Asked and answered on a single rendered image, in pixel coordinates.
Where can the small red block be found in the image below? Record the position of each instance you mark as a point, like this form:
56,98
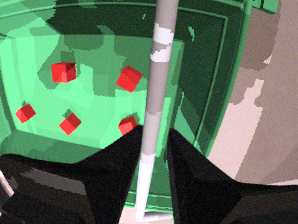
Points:
129,78
63,72
70,123
25,113
127,125

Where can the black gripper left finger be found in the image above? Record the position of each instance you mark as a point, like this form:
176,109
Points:
95,187

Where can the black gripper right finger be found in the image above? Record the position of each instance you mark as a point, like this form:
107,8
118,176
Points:
203,194

